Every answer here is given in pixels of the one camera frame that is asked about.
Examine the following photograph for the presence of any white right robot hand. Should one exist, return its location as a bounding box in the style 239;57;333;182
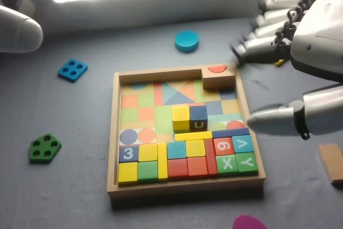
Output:
229;0;343;141

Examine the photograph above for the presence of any dark blue U cube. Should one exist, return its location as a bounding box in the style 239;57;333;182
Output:
189;105;208;131

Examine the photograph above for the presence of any yellow cube block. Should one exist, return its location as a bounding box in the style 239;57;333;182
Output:
171;105;191;132

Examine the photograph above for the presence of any natural wooden block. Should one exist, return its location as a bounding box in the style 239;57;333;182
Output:
201;64;236;90

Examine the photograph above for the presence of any plain wooden plank block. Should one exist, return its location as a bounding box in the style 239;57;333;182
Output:
317;143;343;186

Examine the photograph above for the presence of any blue square four-hole piece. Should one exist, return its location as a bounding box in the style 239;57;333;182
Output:
57;58;89;83

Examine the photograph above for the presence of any blue round disc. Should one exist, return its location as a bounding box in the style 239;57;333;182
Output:
174;29;200;53

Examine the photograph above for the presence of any white backdrop cloth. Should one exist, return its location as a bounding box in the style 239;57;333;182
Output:
0;0;303;38

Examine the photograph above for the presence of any wooden puzzle tray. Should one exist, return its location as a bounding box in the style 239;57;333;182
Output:
106;64;267;200

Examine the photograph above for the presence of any pink round disc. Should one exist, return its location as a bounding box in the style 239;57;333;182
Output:
232;215;269;229

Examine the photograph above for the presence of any grey table cloth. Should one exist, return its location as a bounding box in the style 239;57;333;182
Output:
0;16;343;229

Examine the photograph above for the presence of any green pentagon five-hole piece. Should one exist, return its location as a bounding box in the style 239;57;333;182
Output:
28;132;63;164

